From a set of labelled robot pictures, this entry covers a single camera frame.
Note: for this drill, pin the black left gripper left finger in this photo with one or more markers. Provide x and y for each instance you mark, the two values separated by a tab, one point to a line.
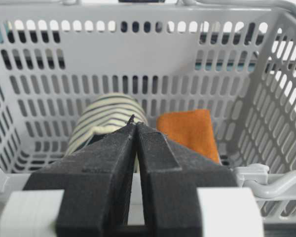
97	184

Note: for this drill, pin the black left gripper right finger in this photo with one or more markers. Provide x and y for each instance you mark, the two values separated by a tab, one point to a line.
170	175

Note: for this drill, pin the orange cloth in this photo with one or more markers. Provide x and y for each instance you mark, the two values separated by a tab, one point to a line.
192	129

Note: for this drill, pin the cream navy striped cloth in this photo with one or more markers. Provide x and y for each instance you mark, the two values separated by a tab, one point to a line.
105	115

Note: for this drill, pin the grey plastic shopping basket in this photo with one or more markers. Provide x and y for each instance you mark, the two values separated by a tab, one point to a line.
235	58

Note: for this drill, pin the grey basket handle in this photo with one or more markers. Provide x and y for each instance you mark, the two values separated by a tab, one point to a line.
265	185

